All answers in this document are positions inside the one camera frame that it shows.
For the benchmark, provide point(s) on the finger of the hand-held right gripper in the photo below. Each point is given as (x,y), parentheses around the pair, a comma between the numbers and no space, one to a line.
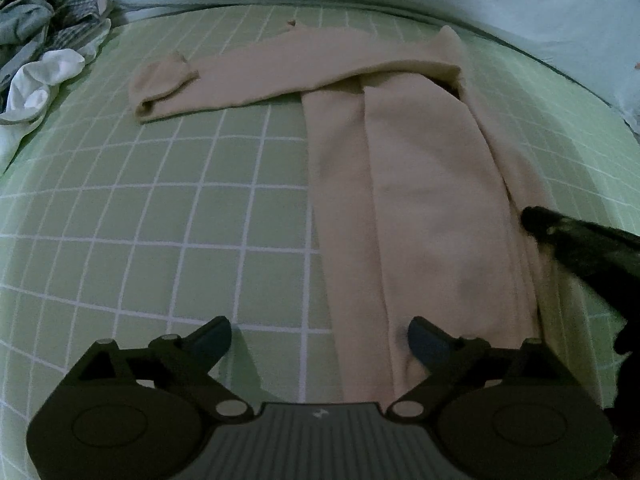
(575,240)

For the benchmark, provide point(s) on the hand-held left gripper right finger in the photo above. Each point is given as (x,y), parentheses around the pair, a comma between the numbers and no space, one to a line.
(424,341)

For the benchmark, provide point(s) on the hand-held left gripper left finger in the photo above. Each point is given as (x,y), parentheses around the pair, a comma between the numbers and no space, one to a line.
(216,336)

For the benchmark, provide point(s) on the beige long-sleeve garment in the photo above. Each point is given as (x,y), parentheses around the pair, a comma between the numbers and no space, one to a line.
(430,185)

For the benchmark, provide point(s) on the green grid bed sheet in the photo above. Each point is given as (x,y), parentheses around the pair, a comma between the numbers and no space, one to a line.
(175,200)

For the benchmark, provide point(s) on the white garment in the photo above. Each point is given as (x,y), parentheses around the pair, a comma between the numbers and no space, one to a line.
(40,82)

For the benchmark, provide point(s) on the grey checked garment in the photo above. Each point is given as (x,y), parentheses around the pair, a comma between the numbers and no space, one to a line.
(75,15)

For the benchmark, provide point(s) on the grey-green printed garment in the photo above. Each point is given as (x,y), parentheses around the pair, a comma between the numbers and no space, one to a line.
(22,20)

